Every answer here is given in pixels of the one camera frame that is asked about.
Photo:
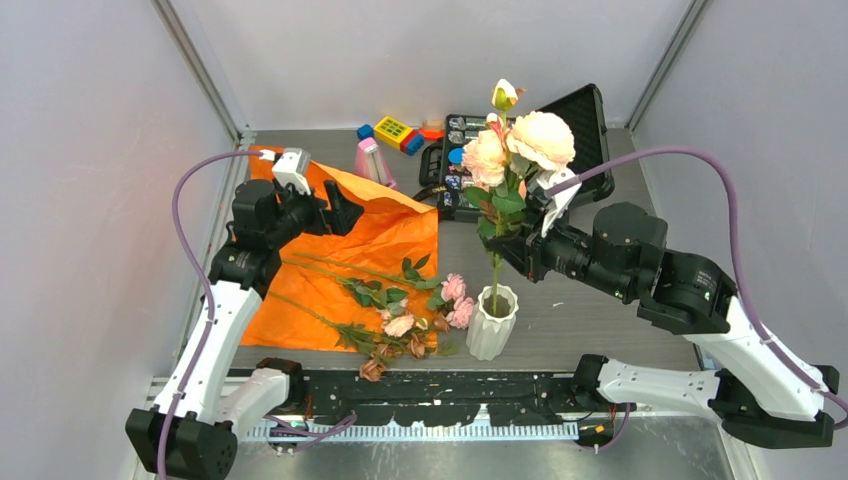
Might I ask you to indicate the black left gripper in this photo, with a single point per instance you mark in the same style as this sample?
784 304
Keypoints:
336 220

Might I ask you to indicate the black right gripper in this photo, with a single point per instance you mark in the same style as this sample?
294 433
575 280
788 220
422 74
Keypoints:
519 249

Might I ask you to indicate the peach rose flower stem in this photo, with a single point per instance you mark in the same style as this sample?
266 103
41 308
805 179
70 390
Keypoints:
493 278

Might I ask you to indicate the orange yellow wrapping paper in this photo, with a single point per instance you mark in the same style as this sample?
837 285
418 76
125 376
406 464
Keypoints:
306 296

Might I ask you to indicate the black printed ribbon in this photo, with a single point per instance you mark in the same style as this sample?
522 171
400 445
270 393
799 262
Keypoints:
431 192

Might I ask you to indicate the orange flower bouquet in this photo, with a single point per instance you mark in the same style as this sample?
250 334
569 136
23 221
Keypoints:
414 310

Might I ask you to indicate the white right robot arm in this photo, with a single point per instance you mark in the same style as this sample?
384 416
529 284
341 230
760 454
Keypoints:
756 396

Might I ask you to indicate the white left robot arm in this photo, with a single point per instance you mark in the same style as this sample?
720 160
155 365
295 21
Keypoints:
192 430

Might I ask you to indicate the white ribbed vase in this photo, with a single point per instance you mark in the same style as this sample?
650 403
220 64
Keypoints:
493 319

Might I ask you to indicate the pink metronome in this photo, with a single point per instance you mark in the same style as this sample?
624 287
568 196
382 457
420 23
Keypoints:
370 164

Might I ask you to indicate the blue toy block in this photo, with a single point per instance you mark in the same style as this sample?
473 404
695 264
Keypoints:
365 131

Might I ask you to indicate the yellow toy block house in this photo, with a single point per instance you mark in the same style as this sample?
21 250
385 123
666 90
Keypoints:
399 135

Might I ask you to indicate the black open poker case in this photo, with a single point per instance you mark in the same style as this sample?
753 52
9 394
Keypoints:
582 110

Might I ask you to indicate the blue round poker chip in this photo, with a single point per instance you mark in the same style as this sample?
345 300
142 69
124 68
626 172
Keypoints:
455 156

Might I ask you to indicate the orange toy piece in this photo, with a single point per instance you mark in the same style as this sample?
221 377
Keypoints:
432 129

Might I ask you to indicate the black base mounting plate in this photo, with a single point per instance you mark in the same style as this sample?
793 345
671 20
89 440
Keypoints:
440 398

